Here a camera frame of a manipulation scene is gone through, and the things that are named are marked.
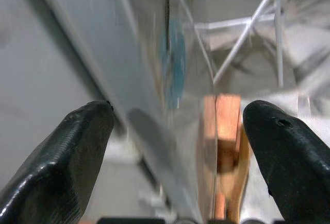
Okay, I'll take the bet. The silver fridge door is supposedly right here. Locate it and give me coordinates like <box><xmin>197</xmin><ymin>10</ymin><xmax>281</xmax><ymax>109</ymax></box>
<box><xmin>33</xmin><ymin>0</ymin><xmax>216</xmax><ymax>224</ymax></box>

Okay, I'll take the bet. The white metal rack frame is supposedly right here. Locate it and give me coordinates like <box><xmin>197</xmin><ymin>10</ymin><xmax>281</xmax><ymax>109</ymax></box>
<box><xmin>167</xmin><ymin>0</ymin><xmax>287</xmax><ymax>89</ymax></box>

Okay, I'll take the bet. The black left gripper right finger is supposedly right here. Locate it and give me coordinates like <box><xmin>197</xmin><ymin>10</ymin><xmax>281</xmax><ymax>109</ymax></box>
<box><xmin>243</xmin><ymin>99</ymin><xmax>330</xmax><ymax>224</ymax></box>

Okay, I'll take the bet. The wooden block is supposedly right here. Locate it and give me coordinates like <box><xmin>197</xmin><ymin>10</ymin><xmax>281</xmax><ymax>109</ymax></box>
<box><xmin>197</xmin><ymin>93</ymin><xmax>250</xmax><ymax>221</ymax></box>

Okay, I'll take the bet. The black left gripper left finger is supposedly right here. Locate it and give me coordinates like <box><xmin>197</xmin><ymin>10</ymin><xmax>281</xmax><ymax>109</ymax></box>
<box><xmin>0</xmin><ymin>100</ymin><xmax>115</xmax><ymax>224</ymax></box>

